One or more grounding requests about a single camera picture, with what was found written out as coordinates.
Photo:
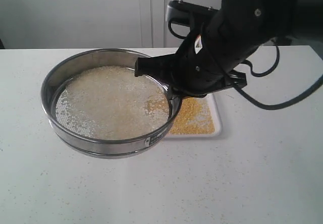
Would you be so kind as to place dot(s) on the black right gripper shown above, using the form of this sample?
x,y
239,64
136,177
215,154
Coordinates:
x,y
191,72

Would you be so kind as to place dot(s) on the white square plastic tray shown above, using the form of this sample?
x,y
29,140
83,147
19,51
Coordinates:
x,y
216,120

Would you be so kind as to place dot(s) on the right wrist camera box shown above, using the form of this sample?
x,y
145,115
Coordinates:
x,y
188,14

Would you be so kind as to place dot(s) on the grain mixture of rice and millet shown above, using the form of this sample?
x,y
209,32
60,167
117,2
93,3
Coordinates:
x,y
110,103

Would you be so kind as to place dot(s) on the round stainless steel sieve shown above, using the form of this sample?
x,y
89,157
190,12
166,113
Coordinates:
x,y
58,78

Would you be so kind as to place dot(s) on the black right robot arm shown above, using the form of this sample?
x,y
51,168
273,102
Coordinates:
x,y
220,40

